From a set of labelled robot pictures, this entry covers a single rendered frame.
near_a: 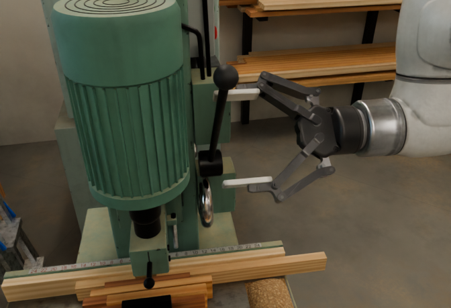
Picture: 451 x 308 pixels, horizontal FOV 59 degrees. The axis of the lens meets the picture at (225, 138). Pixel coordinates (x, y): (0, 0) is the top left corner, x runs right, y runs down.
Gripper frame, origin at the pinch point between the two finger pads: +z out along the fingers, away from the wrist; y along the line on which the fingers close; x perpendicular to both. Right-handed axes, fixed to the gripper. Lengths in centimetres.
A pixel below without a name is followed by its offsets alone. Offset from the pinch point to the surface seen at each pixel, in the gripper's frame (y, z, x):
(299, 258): -19.4, -18.1, -33.9
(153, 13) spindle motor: 13.8, 9.0, 12.0
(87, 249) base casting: -12, 34, -60
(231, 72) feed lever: 6.4, -0.6, 9.3
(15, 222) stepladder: 4, 74, -114
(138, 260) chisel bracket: -15.9, 15.9, -22.7
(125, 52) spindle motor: 9.3, 12.9, 10.4
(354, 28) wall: 142, -139, -209
